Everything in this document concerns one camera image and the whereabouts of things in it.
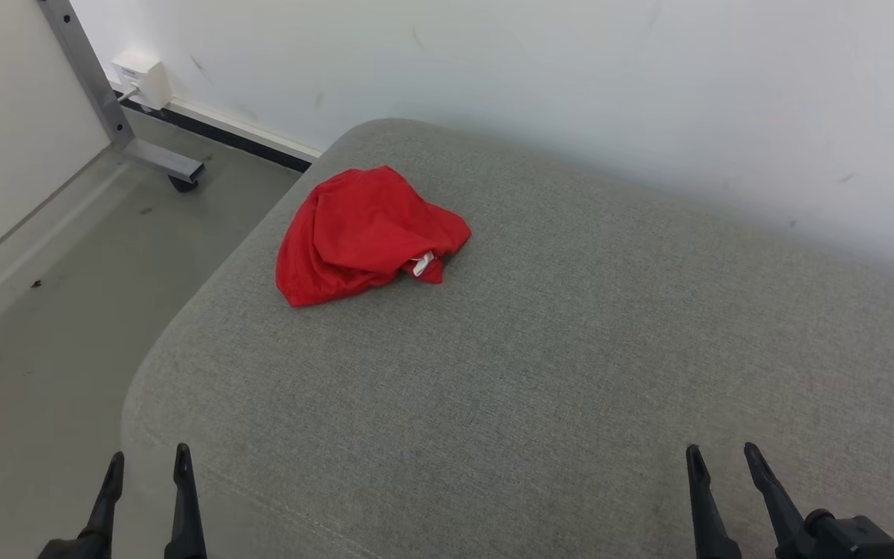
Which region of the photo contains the red shorts white stripe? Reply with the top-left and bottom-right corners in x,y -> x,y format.
275,165 -> 473,308

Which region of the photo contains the white wall socket box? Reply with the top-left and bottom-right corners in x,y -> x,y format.
110,50 -> 174,112

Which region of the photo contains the grey metal frame leg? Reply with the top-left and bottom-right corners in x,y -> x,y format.
36,0 -> 206,184

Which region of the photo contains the black baseboard strip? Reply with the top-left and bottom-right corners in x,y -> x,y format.
112,90 -> 316,173

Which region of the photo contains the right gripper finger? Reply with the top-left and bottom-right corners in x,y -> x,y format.
685,444 -> 743,559
743,443 -> 813,559

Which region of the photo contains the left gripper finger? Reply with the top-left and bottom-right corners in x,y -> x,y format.
165,443 -> 207,559
37,452 -> 125,559

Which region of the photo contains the white partition panel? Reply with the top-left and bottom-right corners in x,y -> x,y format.
0,0 -> 113,282

